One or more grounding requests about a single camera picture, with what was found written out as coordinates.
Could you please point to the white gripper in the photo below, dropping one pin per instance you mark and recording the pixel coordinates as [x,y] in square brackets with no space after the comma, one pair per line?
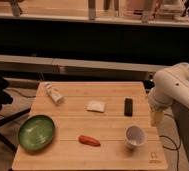
[158,102]

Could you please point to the white sponge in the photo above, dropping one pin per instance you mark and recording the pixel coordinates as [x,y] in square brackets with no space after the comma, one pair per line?
[96,106]

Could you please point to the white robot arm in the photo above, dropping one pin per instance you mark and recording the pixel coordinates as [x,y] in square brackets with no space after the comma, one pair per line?
[170,84]

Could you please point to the white paper cup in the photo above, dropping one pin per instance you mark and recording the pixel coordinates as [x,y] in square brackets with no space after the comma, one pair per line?
[135,136]

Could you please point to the black rectangular remote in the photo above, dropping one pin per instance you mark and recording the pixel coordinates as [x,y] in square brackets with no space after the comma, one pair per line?
[128,107]

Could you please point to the red chili pepper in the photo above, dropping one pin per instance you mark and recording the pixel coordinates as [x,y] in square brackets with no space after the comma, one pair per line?
[88,140]

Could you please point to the white tube bottle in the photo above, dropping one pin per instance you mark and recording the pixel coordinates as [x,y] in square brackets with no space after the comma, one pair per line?
[53,93]

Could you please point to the green plate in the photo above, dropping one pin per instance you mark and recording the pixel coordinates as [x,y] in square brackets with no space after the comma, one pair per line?
[36,133]

